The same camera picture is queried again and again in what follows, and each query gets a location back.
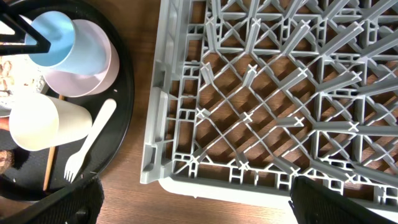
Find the grey dishwasher rack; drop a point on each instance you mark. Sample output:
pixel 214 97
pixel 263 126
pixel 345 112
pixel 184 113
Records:
pixel 246 96

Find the blue cup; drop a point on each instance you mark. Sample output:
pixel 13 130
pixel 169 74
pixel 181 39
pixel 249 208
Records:
pixel 76 46

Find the brown food scrap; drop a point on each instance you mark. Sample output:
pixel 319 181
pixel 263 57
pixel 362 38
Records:
pixel 6 161

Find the wooden chopstick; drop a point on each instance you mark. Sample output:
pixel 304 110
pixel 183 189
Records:
pixel 48 167

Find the cream cup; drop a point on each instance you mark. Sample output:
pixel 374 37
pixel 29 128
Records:
pixel 39 121

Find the pink saucer bowl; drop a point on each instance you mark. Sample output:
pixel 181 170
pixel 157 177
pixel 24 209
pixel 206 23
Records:
pixel 73 85

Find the black round tray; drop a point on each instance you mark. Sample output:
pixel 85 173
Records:
pixel 24 181

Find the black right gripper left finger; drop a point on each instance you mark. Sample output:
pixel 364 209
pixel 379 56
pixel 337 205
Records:
pixel 79 202

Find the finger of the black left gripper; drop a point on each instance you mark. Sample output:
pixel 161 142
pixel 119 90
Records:
pixel 12 43

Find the white plastic fork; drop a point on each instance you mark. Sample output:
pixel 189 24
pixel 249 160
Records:
pixel 75 161

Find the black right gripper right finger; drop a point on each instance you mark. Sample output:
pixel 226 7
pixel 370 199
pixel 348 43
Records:
pixel 313 203

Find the pile of white rice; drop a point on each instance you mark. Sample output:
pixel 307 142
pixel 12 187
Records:
pixel 25 74

